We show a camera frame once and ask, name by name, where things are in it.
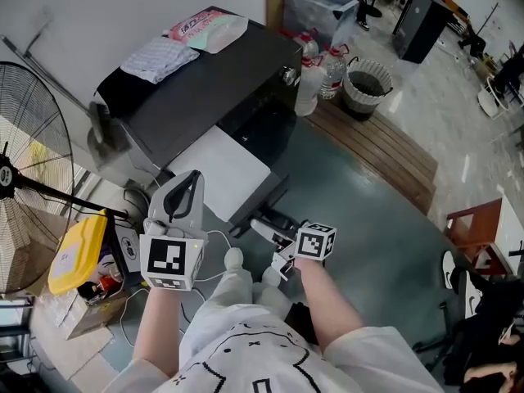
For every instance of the clear plastic storage bin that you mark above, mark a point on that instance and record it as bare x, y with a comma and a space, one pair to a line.
319, 10

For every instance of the white printed shirt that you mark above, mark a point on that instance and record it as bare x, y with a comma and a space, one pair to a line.
278, 358

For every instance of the black waist pouch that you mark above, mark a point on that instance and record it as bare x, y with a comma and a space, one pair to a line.
301, 322

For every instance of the person's right forearm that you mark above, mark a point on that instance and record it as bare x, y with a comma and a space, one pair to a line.
327, 301

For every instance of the storage bin with yellow lid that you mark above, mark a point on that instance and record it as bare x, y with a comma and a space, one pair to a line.
78, 256

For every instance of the person's left forearm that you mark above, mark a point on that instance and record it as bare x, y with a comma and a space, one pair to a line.
159, 330

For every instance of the white shoe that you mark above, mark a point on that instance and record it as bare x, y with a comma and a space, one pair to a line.
271, 276
234, 259

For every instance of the white round side table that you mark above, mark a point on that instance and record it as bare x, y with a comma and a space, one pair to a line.
493, 98

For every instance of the black washing machine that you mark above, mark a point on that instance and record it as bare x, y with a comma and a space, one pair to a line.
213, 84

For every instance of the large black floor fan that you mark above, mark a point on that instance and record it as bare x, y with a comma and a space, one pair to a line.
28, 178

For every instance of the white pull-out tray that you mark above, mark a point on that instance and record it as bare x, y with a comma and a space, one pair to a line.
229, 166

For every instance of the pink plastic package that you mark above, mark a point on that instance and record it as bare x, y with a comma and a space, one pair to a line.
209, 31

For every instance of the black coat rack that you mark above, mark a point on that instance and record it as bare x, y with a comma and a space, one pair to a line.
489, 16

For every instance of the wooden floor platform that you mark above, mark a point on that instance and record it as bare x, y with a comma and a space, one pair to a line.
380, 150

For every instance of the grey waste basket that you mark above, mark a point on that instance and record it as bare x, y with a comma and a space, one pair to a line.
366, 88

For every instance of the light grey trousers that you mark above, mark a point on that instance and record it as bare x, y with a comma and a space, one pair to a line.
229, 297

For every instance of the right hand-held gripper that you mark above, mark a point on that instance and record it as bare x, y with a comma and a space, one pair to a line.
315, 242

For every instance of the white printed box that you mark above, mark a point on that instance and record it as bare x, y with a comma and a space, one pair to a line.
129, 248

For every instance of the orange desk with white top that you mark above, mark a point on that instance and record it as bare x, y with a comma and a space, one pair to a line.
479, 231

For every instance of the black cloth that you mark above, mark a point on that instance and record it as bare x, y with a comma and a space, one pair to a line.
118, 92

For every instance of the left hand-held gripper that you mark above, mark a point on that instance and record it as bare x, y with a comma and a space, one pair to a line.
170, 256

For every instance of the clear water bottle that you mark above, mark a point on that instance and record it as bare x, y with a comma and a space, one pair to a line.
310, 45
309, 84
333, 72

